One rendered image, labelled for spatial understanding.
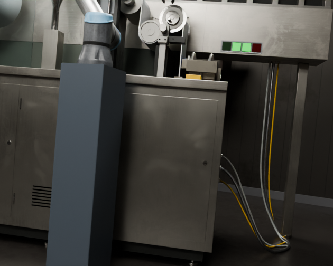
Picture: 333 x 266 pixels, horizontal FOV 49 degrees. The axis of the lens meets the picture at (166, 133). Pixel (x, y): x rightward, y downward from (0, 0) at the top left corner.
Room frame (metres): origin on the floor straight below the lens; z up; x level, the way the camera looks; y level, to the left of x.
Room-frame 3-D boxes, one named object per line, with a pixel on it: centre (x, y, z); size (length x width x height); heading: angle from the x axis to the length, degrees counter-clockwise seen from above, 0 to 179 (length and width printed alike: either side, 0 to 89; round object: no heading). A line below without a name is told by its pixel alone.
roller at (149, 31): (2.15, 0.12, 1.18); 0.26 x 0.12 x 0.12; 172
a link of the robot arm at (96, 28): (1.58, 0.33, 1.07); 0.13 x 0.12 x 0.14; 174
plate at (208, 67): (2.14, -0.18, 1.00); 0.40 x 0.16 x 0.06; 172
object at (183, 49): (2.12, -0.06, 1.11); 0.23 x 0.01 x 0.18; 172
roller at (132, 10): (2.17, 0.25, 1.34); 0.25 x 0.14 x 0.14; 172
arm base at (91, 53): (1.57, 0.33, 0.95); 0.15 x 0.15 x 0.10
